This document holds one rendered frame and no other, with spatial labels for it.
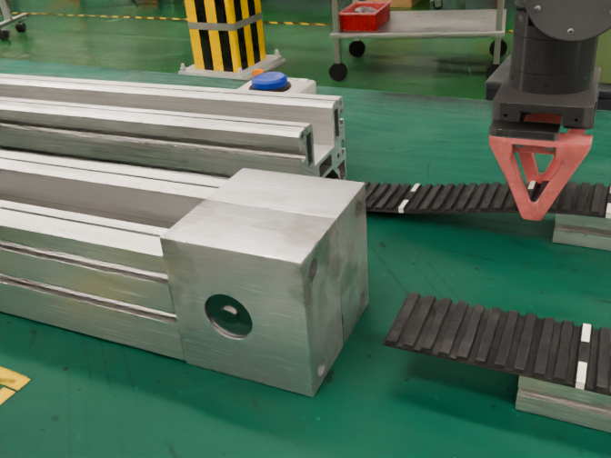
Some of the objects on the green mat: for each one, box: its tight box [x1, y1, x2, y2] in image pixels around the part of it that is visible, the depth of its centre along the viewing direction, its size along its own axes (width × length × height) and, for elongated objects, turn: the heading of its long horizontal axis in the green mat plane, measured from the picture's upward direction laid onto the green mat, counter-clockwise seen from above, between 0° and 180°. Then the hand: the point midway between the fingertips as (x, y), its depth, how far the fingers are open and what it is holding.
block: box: [159, 168, 369, 397], centre depth 42 cm, size 9×12×10 cm
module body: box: [0, 74, 347, 180], centre depth 73 cm, size 80×10×8 cm, turn 73°
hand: (536, 194), depth 51 cm, fingers closed on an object, 5 cm apart
